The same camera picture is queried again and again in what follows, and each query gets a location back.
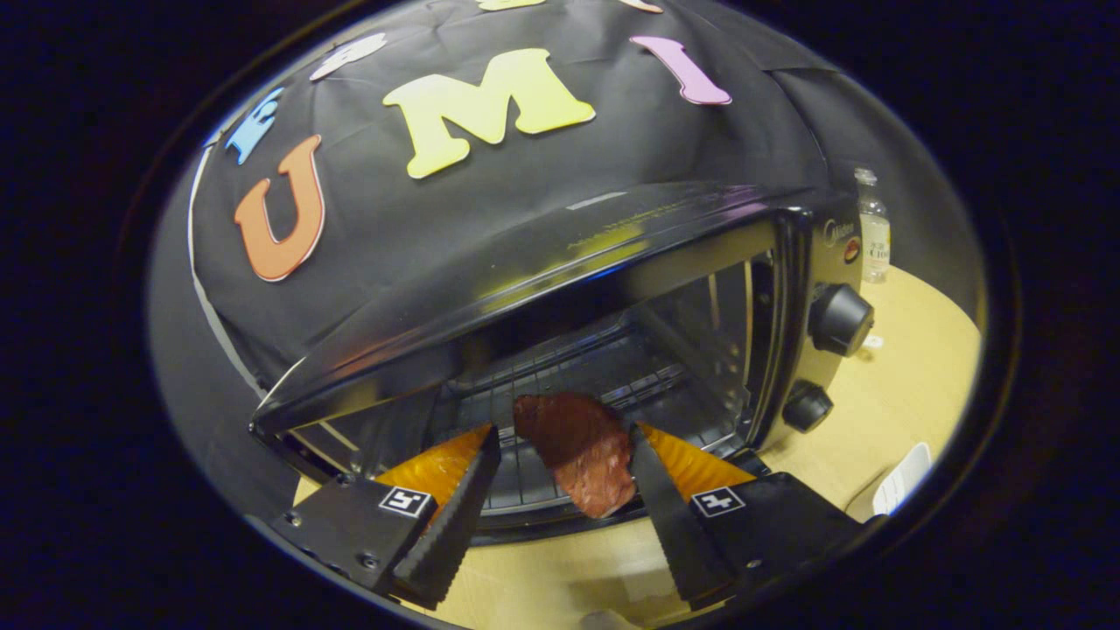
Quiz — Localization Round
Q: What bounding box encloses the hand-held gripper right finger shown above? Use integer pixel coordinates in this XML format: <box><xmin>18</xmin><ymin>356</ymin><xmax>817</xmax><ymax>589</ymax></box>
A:
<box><xmin>630</xmin><ymin>423</ymin><xmax>885</xmax><ymax>611</ymax></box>

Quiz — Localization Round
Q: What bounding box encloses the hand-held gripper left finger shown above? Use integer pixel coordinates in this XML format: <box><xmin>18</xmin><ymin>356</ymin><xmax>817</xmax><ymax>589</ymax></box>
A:
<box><xmin>269</xmin><ymin>425</ymin><xmax>502</xmax><ymax>611</ymax></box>

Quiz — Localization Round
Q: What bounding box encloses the raw red meat slice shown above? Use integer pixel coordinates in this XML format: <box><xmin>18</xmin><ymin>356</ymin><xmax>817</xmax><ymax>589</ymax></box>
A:
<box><xmin>512</xmin><ymin>392</ymin><xmax>637</xmax><ymax>520</ymax></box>

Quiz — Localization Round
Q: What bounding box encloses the black toaster oven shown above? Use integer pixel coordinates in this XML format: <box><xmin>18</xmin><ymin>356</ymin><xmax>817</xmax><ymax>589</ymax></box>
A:
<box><xmin>249</xmin><ymin>181</ymin><xmax>876</xmax><ymax>548</ymax></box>

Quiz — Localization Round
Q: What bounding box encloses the white rectangular tray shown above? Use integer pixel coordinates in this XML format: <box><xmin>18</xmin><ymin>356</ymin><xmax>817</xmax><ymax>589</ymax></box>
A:
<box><xmin>872</xmin><ymin>442</ymin><xmax>934</xmax><ymax>516</ymax></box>

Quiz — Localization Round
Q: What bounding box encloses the clear bottle with label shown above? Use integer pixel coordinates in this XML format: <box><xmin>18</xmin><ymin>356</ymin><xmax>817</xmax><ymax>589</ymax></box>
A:
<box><xmin>855</xmin><ymin>168</ymin><xmax>892</xmax><ymax>284</ymax></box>

